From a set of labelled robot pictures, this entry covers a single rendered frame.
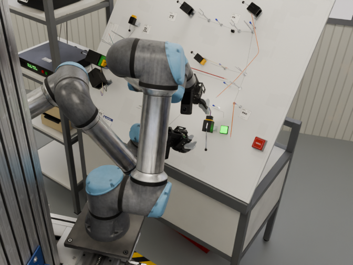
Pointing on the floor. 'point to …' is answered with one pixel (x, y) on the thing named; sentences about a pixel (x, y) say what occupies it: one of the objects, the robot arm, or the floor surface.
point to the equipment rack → (71, 141)
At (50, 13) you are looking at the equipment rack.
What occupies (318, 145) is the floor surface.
